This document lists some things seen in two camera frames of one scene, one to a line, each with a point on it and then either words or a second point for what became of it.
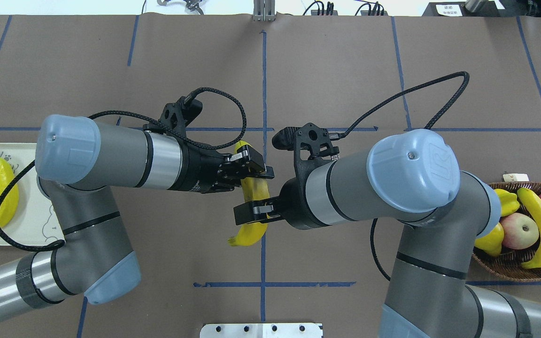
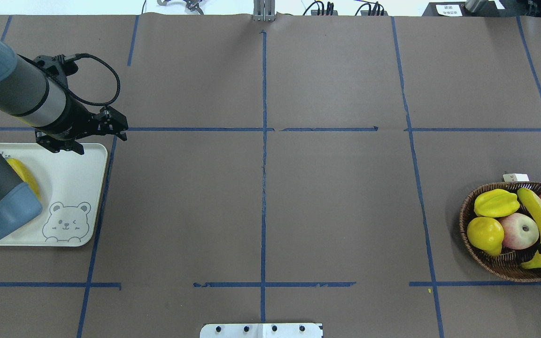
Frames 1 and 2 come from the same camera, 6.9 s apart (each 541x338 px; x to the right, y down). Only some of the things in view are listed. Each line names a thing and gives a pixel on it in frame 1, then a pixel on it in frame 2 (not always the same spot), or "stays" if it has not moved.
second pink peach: (521, 231) stays
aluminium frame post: (264, 11) stays
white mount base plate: (260, 330) stays
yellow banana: (255, 189) -> (25, 175)
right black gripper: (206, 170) -> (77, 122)
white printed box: (515, 177) stays
